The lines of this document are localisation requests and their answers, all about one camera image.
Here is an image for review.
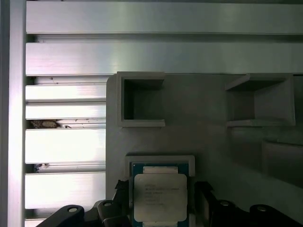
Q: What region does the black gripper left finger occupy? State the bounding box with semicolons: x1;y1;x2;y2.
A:
42;179;134;227

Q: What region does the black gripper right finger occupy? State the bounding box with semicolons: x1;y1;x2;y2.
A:
192;181;293;227

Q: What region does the silver CPU green substrate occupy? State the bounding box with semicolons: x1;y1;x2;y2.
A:
131;162;190;225

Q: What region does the grey parts rack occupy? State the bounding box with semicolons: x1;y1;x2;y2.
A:
105;70;303;227

